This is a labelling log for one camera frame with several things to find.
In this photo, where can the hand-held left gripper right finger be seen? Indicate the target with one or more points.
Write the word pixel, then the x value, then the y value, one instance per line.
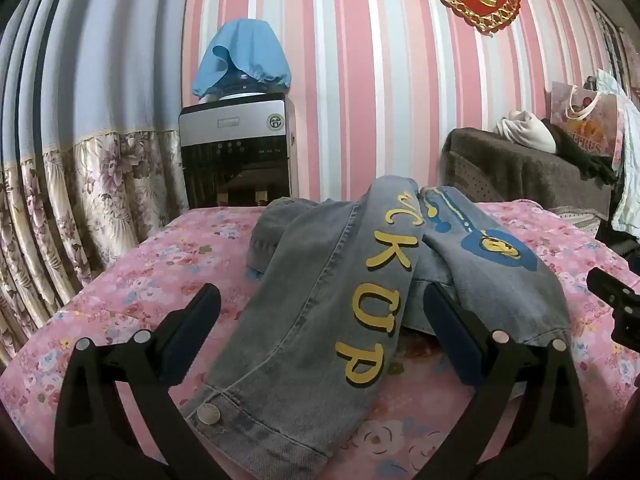
pixel 452 340

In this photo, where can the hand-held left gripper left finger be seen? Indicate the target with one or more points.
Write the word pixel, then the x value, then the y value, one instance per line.
pixel 187 345

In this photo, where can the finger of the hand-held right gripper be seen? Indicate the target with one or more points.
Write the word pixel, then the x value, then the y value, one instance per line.
pixel 625 305

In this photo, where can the grey printed denim jacket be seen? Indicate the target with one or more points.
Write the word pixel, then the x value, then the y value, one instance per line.
pixel 300 310

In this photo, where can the grey patterned cushion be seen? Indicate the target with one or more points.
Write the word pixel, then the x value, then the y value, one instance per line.
pixel 580 220

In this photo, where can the white hanging cloth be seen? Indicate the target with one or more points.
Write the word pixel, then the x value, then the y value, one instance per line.
pixel 627 200

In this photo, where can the black cloth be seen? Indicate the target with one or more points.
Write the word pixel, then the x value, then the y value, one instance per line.
pixel 585 157

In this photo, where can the brown blanket covered chair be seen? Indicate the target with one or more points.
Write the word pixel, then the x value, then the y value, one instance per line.
pixel 515 170

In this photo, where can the pink printed gift bag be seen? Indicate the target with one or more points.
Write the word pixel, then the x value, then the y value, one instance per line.
pixel 595 125

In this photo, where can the floral grey curtain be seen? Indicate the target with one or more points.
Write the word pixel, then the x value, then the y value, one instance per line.
pixel 100 175

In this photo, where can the white folded cloth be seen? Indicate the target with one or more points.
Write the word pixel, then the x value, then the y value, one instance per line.
pixel 525 127

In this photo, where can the silver black water dispenser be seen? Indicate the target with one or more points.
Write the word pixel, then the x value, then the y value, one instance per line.
pixel 235 130

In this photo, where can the water dispenser bottle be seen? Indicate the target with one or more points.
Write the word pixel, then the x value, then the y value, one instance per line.
pixel 245 95

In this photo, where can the blue cloth bottle cover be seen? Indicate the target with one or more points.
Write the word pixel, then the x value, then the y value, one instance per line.
pixel 245 50

